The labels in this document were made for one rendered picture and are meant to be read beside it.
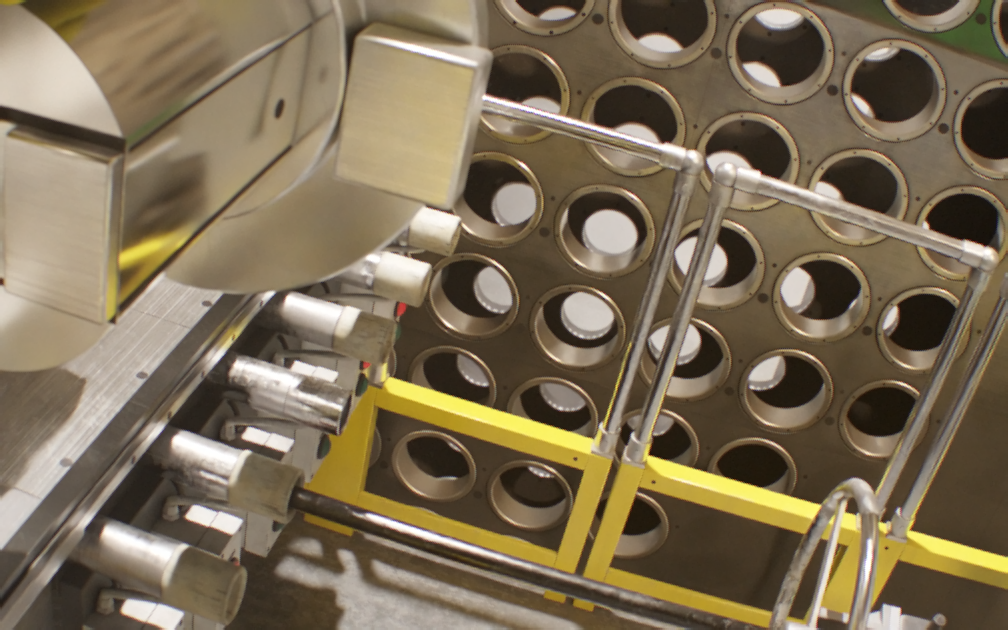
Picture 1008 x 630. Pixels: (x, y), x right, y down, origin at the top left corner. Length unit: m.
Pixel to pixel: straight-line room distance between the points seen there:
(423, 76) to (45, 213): 0.27
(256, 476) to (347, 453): 1.14
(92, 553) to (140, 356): 0.27
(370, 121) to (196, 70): 0.17
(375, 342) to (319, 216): 0.72
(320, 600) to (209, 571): 1.25
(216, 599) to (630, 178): 1.95
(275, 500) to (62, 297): 0.72
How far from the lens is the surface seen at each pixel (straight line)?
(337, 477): 2.44
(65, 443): 1.22
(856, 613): 1.11
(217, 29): 0.62
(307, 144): 0.76
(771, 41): 3.36
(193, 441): 1.30
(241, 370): 1.42
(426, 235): 1.82
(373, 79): 0.73
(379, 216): 0.80
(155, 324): 1.41
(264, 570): 2.42
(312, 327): 1.55
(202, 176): 0.62
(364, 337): 1.53
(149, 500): 1.33
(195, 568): 1.15
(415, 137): 0.73
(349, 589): 2.41
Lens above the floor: 1.70
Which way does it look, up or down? 31 degrees down
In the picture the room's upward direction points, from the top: 14 degrees clockwise
